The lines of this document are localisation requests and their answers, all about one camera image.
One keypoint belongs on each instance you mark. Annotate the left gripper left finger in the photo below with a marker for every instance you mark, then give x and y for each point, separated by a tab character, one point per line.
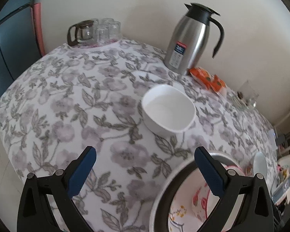
35	214

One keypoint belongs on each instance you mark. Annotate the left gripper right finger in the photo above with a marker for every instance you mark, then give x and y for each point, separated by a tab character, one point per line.
255	212

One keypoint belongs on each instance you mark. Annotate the pale blue ceramic bowl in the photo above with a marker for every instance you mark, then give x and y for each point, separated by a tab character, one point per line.
259	164

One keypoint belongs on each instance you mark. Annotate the strawberry pattern red-rimmed bowl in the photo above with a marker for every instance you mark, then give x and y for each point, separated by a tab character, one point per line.
203	202

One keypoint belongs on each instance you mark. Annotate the stainless steel round plate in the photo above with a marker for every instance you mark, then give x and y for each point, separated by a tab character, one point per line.
157	205

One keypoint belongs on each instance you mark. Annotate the white plate with black rim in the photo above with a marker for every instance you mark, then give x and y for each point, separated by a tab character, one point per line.
178	212

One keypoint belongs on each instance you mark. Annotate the white square bowl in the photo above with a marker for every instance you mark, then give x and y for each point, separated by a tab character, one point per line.
166	111

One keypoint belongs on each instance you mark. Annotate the smartphone on stand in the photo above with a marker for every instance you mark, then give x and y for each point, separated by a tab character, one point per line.
281	192

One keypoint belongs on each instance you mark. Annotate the clear glass mug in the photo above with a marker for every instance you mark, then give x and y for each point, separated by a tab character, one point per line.
247	95

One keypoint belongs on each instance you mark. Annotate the floral grey tablecloth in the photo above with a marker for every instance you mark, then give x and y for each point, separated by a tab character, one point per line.
69	100

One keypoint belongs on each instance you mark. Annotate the orange snack packet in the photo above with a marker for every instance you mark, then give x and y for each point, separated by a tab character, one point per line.
214	83

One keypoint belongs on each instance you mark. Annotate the stainless steel thermos jug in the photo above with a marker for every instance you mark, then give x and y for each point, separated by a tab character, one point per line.
190	37

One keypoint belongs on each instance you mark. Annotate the clear drinking glass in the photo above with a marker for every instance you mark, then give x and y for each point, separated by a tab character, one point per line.
102	34
114	28

